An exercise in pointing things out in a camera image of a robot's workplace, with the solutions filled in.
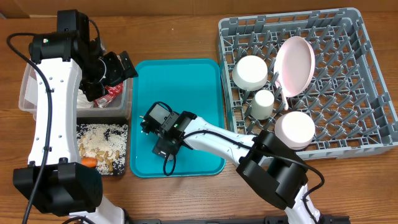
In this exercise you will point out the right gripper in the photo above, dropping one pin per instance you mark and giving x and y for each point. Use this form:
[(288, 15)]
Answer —
[(171, 145)]

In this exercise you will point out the orange carrot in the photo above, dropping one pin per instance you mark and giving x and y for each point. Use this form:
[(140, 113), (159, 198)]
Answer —
[(89, 162)]

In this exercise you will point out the pink bowl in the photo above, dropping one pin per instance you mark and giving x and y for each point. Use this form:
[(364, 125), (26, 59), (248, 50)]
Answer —
[(295, 129)]

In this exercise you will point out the large white tissue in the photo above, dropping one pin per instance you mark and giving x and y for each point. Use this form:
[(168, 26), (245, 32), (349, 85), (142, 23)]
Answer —
[(82, 101)]

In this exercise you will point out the grey dishwasher rack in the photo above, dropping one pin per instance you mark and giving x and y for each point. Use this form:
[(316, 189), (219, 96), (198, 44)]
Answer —
[(347, 97)]

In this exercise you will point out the pink white plate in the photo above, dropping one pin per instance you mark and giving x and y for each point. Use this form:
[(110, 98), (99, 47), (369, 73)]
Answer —
[(295, 65)]

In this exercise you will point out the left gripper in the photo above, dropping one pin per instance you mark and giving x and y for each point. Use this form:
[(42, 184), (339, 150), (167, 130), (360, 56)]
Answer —
[(94, 89)]

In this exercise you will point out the spilled rice and nuts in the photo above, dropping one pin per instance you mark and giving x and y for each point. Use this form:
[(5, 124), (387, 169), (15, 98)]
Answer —
[(102, 146)]

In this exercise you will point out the small white round cup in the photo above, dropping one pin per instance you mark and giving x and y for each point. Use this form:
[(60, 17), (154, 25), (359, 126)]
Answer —
[(262, 105)]

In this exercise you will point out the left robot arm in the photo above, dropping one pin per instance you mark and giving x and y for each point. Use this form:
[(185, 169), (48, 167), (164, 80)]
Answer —
[(55, 181)]

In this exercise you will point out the white plastic fork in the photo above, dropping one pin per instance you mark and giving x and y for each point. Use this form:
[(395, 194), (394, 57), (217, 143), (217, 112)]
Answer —
[(281, 90)]

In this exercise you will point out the clear plastic bin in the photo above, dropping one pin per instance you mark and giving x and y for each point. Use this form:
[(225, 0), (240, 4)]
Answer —
[(124, 99)]

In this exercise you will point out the red snack wrapper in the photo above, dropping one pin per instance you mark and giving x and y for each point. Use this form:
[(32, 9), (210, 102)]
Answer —
[(113, 92)]

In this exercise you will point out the white bowl with nuts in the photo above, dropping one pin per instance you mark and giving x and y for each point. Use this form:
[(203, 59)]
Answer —
[(250, 73)]

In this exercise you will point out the teal plastic tray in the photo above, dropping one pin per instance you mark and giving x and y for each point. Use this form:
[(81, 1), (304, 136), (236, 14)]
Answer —
[(192, 85)]

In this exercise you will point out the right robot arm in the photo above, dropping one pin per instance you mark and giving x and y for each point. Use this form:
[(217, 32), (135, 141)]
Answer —
[(274, 171)]

